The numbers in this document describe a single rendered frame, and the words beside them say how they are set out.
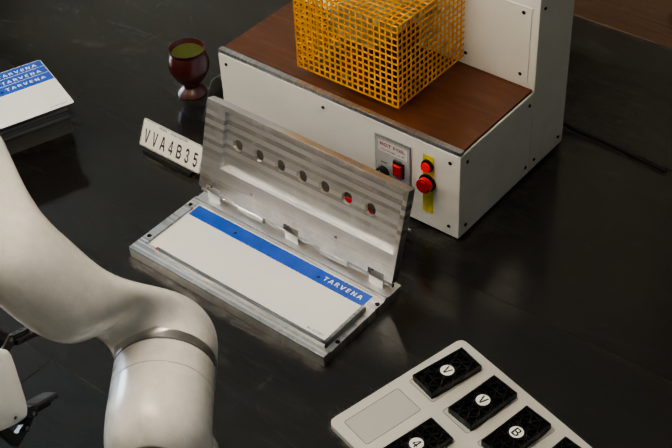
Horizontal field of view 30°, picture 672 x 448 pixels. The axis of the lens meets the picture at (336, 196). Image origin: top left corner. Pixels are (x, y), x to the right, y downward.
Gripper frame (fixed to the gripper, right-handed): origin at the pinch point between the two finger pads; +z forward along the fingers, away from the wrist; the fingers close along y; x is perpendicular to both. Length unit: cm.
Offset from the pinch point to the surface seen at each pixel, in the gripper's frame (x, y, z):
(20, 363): 27.5, -6.8, 17.5
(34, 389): 22.5, -10.2, 15.0
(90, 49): 67, 37, 88
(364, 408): -23, -23, 38
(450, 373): -32, -22, 50
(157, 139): 34, 18, 68
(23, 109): 52, 30, 53
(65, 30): 76, 43, 90
